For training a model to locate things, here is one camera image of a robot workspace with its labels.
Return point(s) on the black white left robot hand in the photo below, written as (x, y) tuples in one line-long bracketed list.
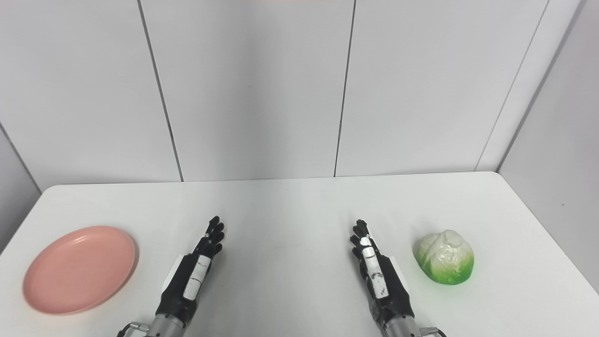
[(194, 276)]

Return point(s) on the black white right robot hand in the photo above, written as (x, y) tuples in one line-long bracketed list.
[(379, 281)]

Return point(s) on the green white toy cabbage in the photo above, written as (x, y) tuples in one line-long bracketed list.
[(444, 260)]

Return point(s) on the pink round plate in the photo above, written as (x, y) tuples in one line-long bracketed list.
[(79, 270)]

